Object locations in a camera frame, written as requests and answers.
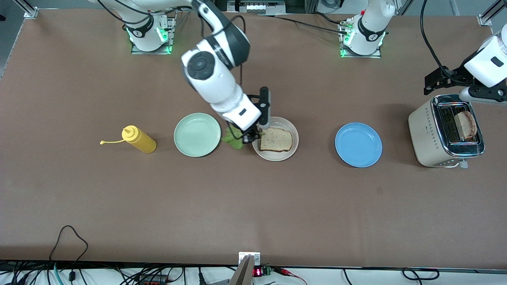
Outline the yellow mustard squeeze bottle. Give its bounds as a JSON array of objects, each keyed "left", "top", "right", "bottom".
[{"left": 100, "top": 125, "right": 158, "bottom": 154}]

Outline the blue plate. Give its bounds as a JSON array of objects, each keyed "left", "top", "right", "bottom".
[{"left": 335, "top": 122, "right": 383, "bottom": 168}]

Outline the red clip wire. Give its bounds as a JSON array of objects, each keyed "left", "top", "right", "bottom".
[{"left": 273, "top": 267, "right": 307, "bottom": 285}]

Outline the grey metal camera mount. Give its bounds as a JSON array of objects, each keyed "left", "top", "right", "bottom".
[{"left": 229, "top": 252, "right": 261, "bottom": 285}]

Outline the thin black looped cable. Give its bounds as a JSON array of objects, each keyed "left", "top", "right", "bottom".
[{"left": 49, "top": 225, "right": 88, "bottom": 282}]

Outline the black coiled cable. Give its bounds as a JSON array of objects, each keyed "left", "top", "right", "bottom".
[{"left": 402, "top": 268, "right": 440, "bottom": 281}]

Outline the aluminium frame profile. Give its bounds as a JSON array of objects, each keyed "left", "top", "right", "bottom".
[
  {"left": 477, "top": 0, "right": 507, "bottom": 27},
  {"left": 16, "top": 0, "right": 39, "bottom": 19}
]

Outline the beige chrome toaster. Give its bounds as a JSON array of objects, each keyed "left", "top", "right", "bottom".
[{"left": 408, "top": 94, "right": 486, "bottom": 169}]

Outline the toasted bread slice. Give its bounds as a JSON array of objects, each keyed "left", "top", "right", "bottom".
[
  {"left": 454, "top": 111, "right": 478, "bottom": 141},
  {"left": 259, "top": 127, "right": 294, "bottom": 152}
]

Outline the green lettuce leaf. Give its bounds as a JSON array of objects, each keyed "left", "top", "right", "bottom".
[{"left": 221, "top": 125, "right": 249, "bottom": 150}]

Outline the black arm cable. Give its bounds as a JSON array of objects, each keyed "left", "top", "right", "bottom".
[
  {"left": 97, "top": 0, "right": 248, "bottom": 97},
  {"left": 419, "top": 0, "right": 474, "bottom": 86}
]

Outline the white power strip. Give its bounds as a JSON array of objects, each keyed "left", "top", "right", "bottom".
[{"left": 228, "top": 0, "right": 286, "bottom": 14}]

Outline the pale green plate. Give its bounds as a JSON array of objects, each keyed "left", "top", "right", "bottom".
[{"left": 173, "top": 113, "right": 221, "bottom": 158}]

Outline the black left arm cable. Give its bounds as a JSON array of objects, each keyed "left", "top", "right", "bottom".
[{"left": 419, "top": 0, "right": 474, "bottom": 86}]

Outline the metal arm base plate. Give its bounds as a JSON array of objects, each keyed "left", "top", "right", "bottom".
[
  {"left": 131, "top": 11, "right": 177, "bottom": 55},
  {"left": 339, "top": 20, "right": 383, "bottom": 59}
]

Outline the beige plate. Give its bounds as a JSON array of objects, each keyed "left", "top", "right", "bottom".
[{"left": 252, "top": 116, "right": 299, "bottom": 162}]

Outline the black cable across table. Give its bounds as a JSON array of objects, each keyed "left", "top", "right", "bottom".
[{"left": 257, "top": 12, "right": 351, "bottom": 35}]

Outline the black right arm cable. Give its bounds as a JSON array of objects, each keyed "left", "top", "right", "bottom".
[{"left": 97, "top": 0, "right": 248, "bottom": 97}]

